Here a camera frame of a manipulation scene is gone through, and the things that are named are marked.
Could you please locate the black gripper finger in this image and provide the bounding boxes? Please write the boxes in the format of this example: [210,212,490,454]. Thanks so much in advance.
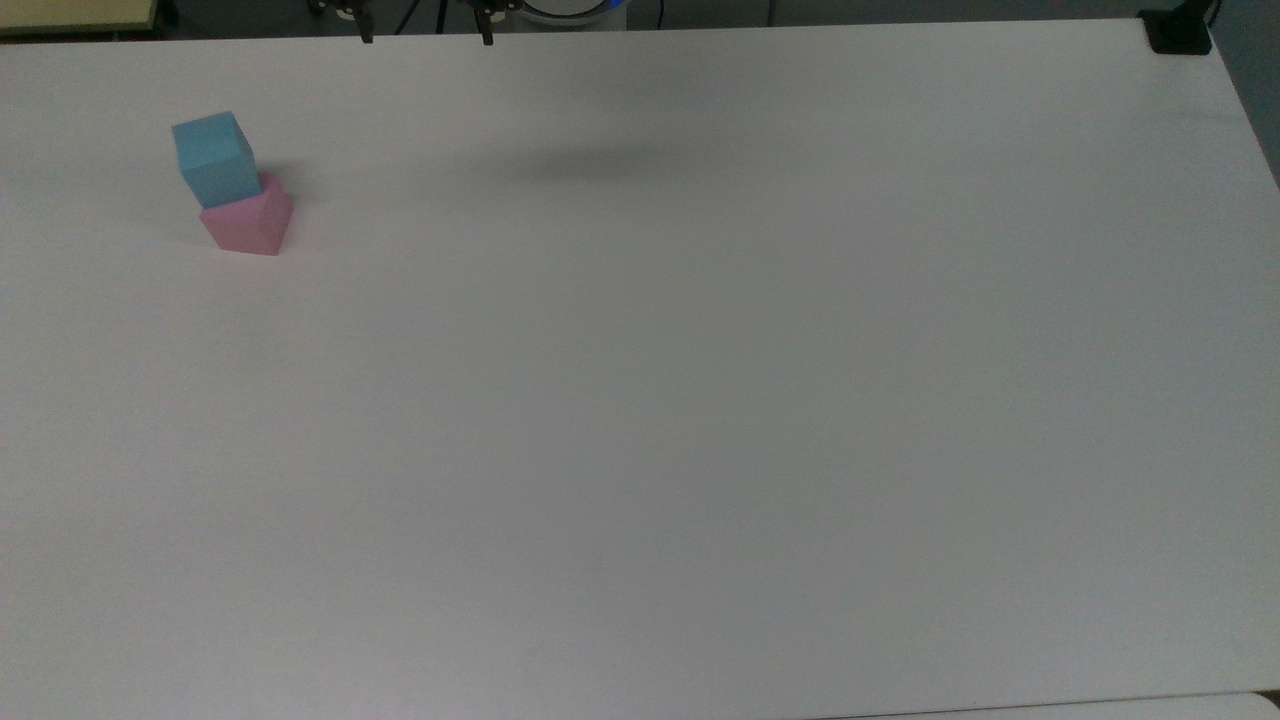
[308,0,377,45]
[470,0,523,47]

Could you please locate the black table clamp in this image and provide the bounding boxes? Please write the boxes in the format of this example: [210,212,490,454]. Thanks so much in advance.
[1139,0,1221,56]

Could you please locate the blue foam cube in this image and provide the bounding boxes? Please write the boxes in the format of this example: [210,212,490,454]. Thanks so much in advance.
[171,111,263,210]

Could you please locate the pink foam cube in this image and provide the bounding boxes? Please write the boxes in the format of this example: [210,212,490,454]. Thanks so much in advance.
[199,172,295,257]

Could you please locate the yellow board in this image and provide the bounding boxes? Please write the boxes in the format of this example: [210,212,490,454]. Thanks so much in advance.
[0,0,163,38]

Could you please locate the white robot base blue ring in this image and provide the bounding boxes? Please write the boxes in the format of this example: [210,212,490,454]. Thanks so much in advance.
[518,0,629,29]

